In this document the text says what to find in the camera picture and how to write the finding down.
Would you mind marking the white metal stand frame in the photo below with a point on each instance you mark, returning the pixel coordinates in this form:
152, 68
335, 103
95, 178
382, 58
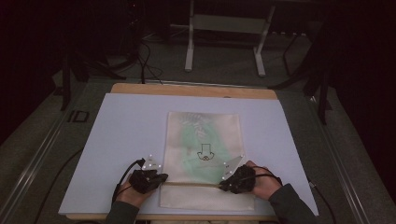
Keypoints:
227, 28

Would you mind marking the wooden table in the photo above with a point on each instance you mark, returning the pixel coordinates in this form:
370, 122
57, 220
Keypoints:
193, 90

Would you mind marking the white table cover sheet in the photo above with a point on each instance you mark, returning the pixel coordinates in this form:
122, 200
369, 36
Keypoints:
124, 140

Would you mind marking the person's right hand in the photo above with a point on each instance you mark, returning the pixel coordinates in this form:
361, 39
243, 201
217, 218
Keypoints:
266, 185

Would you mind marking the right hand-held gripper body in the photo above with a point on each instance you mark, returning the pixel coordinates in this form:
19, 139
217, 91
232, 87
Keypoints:
241, 180

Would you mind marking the cream cloth bag green print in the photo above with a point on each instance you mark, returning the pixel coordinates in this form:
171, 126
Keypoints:
204, 137

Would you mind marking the black tripod stand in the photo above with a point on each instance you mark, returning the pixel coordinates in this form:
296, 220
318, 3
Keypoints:
84, 68

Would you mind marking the metal floor rail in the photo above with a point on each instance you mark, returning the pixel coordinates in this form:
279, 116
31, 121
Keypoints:
339, 161
31, 168

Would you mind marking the person's left hand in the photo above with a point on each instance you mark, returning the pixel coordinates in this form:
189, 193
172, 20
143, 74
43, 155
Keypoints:
134, 195

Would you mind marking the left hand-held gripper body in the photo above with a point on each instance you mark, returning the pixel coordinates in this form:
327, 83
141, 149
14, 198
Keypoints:
144, 180

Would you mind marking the dark metal stand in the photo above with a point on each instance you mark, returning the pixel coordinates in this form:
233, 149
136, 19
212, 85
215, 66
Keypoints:
311, 77

